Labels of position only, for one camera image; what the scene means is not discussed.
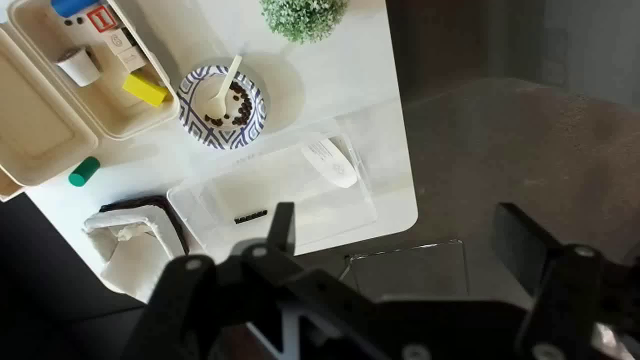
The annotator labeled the green cylinder block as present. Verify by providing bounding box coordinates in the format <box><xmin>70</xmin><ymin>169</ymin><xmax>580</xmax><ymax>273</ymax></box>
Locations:
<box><xmin>66</xmin><ymin>154</ymin><xmax>102</xmax><ymax>188</ymax></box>

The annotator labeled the yellow rectangular block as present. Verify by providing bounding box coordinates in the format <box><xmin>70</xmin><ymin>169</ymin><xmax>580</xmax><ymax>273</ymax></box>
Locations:
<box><xmin>120</xmin><ymin>70</ymin><xmax>172</xmax><ymax>109</ymax></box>

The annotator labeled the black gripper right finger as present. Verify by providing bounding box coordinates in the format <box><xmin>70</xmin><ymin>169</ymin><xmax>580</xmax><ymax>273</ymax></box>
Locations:
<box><xmin>489</xmin><ymin>199</ymin><xmax>640</xmax><ymax>360</ymax></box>

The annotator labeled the coffee bean pile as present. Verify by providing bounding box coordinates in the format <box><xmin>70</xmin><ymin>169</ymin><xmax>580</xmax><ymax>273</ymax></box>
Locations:
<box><xmin>201</xmin><ymin>82</ymin><xmax>256</xmax><ymax>128</ymax></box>

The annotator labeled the dark sofa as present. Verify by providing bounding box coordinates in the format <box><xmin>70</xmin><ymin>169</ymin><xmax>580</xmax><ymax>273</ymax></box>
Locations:
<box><xmin>0</xmin><ymin>191</ymin><xmax>156</xmax><ymax>360</ymax></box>

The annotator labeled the small green potted plant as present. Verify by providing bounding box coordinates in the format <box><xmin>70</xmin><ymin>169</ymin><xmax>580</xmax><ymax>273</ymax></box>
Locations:
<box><xmin>258</xmin><ymin>0</ymin><xmax>349</xmax><ymax>46</ymax></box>

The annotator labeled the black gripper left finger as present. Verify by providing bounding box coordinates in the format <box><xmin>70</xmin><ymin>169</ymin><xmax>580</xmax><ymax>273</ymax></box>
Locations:
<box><xmin>122</xmin><ymin>199</ymin><xmax>435</xmax><ymax>360</ymax></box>

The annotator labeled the white plastic spoon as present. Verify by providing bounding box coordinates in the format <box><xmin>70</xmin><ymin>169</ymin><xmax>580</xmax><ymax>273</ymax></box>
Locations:
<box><xmin>199</xmin><ymin>51</ymin><xmax>246</xmax><ymax>119</ymax></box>

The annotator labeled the light wooden open box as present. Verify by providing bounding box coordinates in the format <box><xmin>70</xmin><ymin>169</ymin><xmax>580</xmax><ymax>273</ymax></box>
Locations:
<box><xmin>79</xmin><ymin>202</ymin><xmax>188</xmax><ymax>305</ymax></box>

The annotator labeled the blue white patterned paper bowl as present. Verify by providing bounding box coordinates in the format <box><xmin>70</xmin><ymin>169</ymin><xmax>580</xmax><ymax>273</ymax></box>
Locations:
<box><xmin>176</xmin><ymin>62</ymin><xmax>267</xmax><ymax>150</ymax></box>

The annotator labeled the blue cylinder block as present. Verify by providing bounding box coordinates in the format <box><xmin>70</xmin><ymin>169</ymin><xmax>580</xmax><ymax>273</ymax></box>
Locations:
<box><xmin>50</xmin><ymin>0</ymin><xmax>102</xmax><ymax>18</ymax></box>

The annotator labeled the white k-cup coffee pod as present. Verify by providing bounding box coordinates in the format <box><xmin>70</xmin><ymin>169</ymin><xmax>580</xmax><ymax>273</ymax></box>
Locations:
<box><xmin>55</xmin><ymin>46</ymin><xmax>102</xmax><ymax>88</ymax></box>

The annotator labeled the beige clamshell takeout container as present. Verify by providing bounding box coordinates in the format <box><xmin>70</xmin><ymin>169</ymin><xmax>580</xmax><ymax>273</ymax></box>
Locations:
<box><xmin>0</xmin><ymin>0</ymin><xmax>180</xmax><ymax>202</ymax></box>

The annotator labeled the small black stick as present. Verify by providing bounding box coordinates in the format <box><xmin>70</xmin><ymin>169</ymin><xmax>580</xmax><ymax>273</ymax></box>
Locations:
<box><xmin>232</xmin><ymin>208</ymin><xmax>269</xmax><ymax>225</ymax></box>

